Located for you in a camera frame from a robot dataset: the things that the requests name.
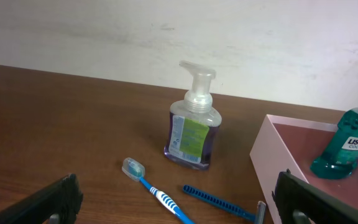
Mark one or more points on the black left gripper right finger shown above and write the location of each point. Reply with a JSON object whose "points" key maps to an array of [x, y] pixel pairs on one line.
{"points": [[300, 202]]}

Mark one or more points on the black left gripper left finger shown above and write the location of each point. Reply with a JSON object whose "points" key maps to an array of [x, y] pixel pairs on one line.
{"points": [[62, 198]]}

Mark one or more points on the teal mouthwash bottle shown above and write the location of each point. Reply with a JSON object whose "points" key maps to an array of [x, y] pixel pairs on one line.
{"points": [[340, 157]]}

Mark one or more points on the blue disposable razor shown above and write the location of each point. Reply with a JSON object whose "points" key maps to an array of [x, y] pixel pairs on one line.
{"points": [[256, 218]]}

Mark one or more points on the white cardboard box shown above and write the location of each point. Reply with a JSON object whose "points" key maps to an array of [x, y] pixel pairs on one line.
{"points": [[293, 144]]}

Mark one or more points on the blue white toothbrush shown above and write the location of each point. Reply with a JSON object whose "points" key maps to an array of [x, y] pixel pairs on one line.
{"points": [[136, 172]]}

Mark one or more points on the clear foam soap dispenser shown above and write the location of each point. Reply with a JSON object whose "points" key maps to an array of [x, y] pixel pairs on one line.
{"points": [[194, 122]]}

